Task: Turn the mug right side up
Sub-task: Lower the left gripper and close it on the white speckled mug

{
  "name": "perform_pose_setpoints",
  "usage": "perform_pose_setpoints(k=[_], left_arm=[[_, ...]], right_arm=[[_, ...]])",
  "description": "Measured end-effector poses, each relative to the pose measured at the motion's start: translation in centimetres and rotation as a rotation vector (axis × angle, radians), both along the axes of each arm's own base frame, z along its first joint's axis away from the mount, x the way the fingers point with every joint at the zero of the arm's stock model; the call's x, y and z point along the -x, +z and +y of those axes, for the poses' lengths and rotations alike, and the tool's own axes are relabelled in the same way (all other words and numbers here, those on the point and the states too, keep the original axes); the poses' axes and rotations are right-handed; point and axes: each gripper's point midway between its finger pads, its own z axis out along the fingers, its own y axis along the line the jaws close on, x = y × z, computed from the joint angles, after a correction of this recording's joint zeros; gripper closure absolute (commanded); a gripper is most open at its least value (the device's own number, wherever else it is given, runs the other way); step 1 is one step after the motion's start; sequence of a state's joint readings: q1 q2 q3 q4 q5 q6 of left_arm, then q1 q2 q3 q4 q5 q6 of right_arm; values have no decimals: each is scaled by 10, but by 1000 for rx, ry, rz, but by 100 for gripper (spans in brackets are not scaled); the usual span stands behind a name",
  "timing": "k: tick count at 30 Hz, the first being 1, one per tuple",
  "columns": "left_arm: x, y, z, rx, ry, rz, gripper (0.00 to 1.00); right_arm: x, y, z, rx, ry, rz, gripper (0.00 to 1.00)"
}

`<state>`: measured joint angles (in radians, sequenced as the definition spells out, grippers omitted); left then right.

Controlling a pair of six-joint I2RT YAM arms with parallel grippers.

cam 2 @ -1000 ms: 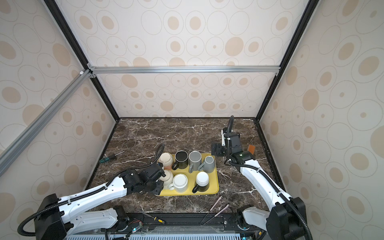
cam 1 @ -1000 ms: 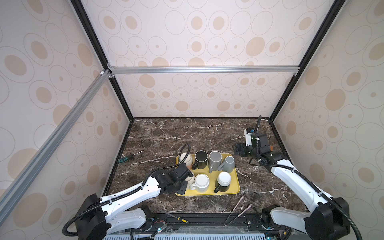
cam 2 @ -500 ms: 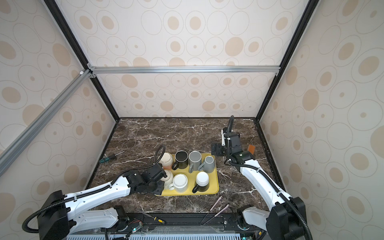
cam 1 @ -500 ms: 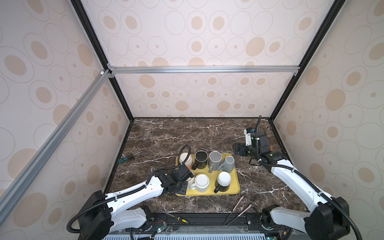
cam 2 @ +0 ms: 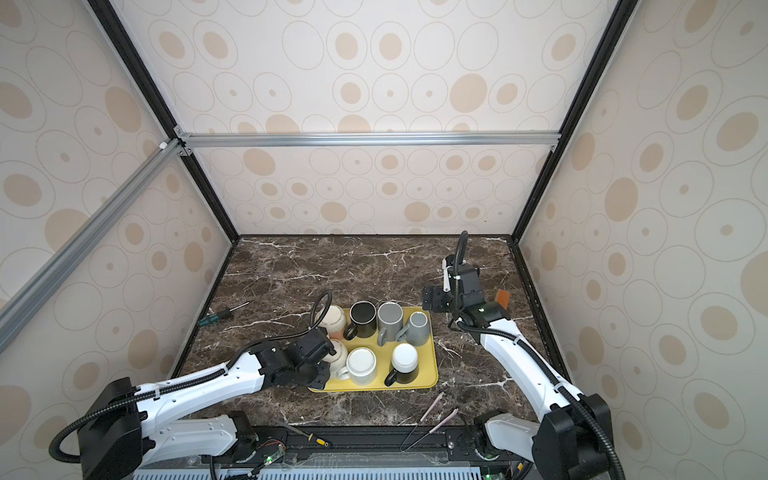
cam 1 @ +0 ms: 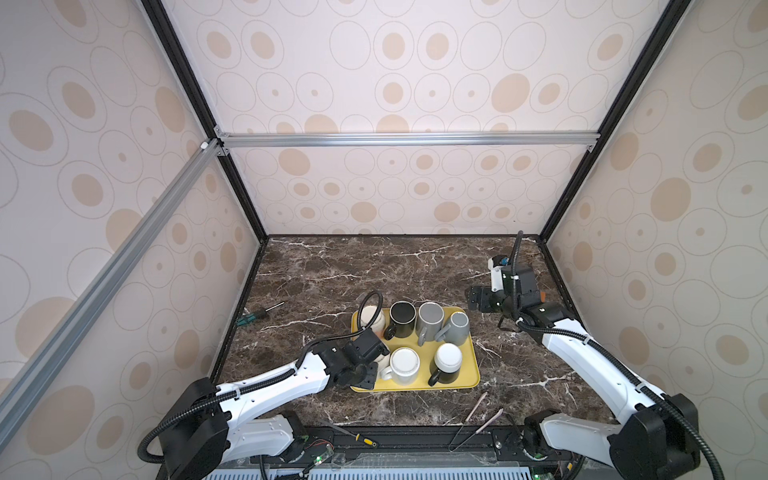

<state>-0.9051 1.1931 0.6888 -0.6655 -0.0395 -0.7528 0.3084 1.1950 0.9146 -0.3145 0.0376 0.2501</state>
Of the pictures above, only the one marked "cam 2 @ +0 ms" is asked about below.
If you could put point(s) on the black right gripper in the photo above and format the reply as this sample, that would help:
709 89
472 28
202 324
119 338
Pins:
437 306

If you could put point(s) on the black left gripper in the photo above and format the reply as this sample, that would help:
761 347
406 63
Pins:
323 380

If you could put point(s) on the pink cream mug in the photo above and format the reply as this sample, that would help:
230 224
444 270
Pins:
334 322

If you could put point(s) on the white speckled mug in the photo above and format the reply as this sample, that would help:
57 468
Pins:
337 359

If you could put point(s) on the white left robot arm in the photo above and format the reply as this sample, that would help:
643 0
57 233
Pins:
127 425

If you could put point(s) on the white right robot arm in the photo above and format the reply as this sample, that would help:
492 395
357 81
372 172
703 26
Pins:
572 435

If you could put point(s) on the grey mug lying back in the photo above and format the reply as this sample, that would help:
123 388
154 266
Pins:
416 331

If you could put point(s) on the white mug front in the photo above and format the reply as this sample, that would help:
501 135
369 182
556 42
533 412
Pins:
360 367

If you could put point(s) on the tall grey mug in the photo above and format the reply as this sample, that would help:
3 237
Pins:
390 317

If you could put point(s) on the black mug white bottom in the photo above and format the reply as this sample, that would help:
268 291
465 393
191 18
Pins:
404 365

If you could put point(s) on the yellow black screwdriver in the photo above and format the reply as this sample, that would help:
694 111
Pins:
311 437

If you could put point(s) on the yellow plastic tray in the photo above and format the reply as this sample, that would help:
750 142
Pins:
427 377

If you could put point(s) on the pink tweezers left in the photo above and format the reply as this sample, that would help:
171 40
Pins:
422 419

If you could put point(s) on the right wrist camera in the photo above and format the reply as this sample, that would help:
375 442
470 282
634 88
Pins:
451 266

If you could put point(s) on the green handled screwdriver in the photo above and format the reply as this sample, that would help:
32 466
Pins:
220 315

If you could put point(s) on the horizontal aluminium frame bar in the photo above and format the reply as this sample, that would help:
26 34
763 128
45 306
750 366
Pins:
372 139

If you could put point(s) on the left aluminium frame bar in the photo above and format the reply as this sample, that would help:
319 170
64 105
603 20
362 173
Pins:
28 301

